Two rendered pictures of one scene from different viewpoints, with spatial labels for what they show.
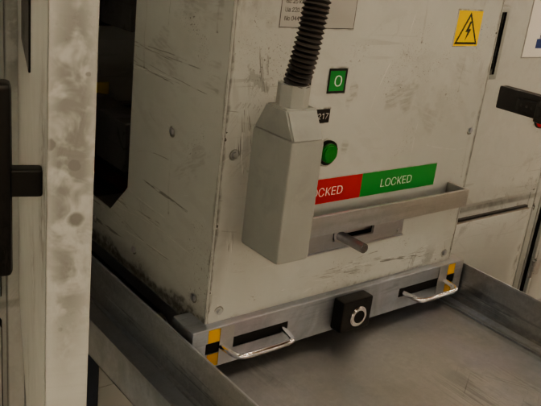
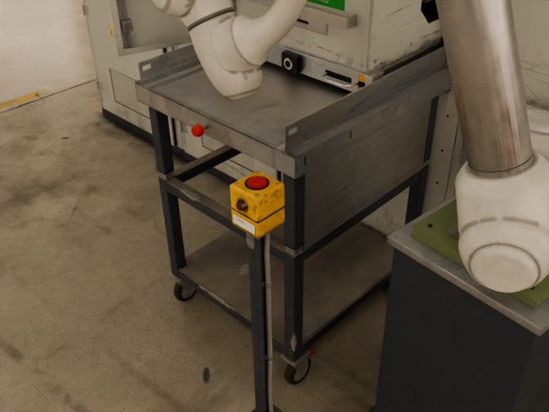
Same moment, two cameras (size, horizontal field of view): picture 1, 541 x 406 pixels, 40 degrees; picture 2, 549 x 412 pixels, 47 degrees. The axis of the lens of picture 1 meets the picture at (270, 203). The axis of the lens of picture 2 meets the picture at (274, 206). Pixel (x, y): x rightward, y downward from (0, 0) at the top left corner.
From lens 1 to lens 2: 196 cm
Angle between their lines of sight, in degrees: 74
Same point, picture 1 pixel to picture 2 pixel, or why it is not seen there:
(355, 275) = (302, 47)
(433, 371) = (276, 98)
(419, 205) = (311, 12)
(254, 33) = not seen: outside the picture
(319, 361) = (267, 73)
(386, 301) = (317, 72)
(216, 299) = not seen: hidden behind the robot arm
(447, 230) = (361, 50)
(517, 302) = (345, 102)
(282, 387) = not seen: hidden behind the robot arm
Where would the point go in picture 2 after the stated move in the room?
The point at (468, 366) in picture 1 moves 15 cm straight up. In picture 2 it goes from (289, 106) to (289, 51)
